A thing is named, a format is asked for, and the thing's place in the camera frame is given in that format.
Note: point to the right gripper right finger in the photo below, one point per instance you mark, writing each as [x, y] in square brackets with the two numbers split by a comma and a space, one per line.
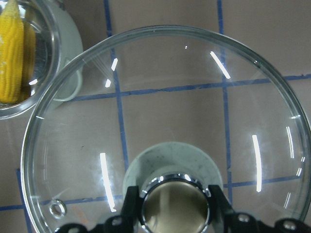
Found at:
[220, 209]

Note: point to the yellow corn cob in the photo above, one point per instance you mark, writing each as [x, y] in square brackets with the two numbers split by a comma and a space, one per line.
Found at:
[17, 55]

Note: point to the glass pot lid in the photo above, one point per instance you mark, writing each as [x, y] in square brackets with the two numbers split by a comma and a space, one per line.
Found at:
[172, 110]

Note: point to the white pot with steel rim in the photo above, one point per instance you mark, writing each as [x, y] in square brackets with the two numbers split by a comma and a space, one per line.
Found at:
[57, 43]

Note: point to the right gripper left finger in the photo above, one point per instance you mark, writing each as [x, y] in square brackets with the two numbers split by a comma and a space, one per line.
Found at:
[131, 207]

